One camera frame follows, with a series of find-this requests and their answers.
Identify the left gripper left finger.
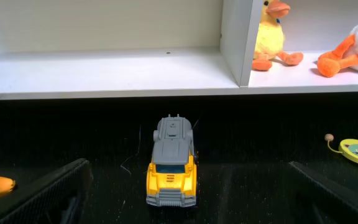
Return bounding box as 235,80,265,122
0,157,92,224

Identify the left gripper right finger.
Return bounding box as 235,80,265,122
289,161,358,224

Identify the grey and yellow toy truck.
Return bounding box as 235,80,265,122
145,114,198,208

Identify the yellow rattle drum toy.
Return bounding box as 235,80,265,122
324,133,358,172

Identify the white shelf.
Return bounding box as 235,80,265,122
0,0,358,101

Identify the yellow plush duck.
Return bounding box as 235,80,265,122
252,0,304,72

